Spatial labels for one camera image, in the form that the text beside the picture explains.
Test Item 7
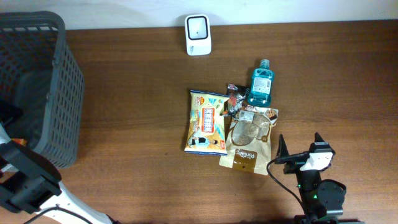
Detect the white barcode scanner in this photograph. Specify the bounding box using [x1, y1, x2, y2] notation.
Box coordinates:
[184, 14, 212, 56]

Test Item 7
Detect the beige cookie pouch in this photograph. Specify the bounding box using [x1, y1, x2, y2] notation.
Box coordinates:
[219, 105, 279, 175]

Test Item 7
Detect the dark red snack packet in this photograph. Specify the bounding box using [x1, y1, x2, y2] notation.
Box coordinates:
[222, 83, 250, 116]

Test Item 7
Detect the yellow snack bag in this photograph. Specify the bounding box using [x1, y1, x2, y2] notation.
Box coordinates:
[184, 90, 229, 156]

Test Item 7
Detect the teal mouthwash bottle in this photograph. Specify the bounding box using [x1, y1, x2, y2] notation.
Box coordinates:
[248, 59, 275, 108]

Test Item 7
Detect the orange snack packet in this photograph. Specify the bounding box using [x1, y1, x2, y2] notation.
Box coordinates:
[11, 138, 27, 146]

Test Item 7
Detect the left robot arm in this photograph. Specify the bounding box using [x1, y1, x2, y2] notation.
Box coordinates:
[1, 100, 118, 224]

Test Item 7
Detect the grey plastic mesh basket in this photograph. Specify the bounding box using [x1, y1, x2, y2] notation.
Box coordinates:
[1, 11, 85, 169]

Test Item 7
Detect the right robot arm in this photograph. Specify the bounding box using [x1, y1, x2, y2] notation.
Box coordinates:
[271, 133, 360, 224]

